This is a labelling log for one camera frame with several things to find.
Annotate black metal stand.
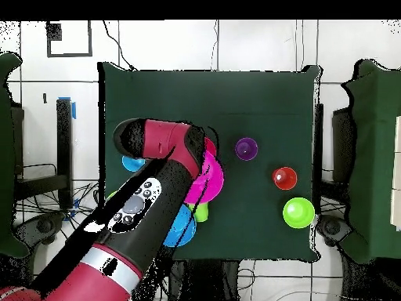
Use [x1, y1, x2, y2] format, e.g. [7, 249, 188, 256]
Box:
[13, 97, 74, 210]

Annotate purple cup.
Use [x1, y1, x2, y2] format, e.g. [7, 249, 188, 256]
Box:
[234, 136, 259, 161]

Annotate tangle of cables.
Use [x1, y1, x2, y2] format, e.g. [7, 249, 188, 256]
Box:
[13, 162, 104, 252]

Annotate green cloth side table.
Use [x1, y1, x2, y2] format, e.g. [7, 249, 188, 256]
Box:
[0, 51, 31, 259]
[339, 59, 401, 264]

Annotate dark green tablecloth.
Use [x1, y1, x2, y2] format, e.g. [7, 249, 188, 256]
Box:
[97, 61, 321, 263]

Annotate grey chair base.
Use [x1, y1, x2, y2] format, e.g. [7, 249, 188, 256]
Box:
[316, 214, 353, 247]
[13, 211, 67, 245]

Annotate black cable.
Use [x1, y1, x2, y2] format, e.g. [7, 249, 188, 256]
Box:
[102, 20, 136, 71]

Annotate stack of white boxes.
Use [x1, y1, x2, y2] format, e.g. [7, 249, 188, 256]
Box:
[389, 115, 401, 233]

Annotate thin dark cable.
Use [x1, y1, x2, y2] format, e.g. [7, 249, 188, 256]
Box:
[210, 20, 219, 71]

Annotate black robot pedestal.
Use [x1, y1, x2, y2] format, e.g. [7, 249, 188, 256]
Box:
[165, 259, 241, 301]

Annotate small magenta bowl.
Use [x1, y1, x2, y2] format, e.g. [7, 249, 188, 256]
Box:
[204, 136, 218, 158]

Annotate small green bowl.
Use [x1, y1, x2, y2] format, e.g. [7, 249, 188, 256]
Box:
[282, 197, 316, 230]

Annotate large pink bowl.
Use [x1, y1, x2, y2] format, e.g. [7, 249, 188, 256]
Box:
[183, 150, 226, 205]

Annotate blue cup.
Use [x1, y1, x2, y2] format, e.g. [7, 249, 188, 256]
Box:
[121, 155, 147, 172]

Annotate black box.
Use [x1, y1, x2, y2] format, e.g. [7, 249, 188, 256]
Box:
[10, 104, 25, 176]
[331, 107, 356, 184]

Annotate orange red cup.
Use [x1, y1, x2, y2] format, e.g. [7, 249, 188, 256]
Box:
[271, 166, 298, 191]

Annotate green cup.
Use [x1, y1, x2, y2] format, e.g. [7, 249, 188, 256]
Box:
[187, 201, 210, 223]

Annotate large blue bowl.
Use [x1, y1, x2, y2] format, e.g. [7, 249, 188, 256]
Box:
[162, 203, 197, 248]

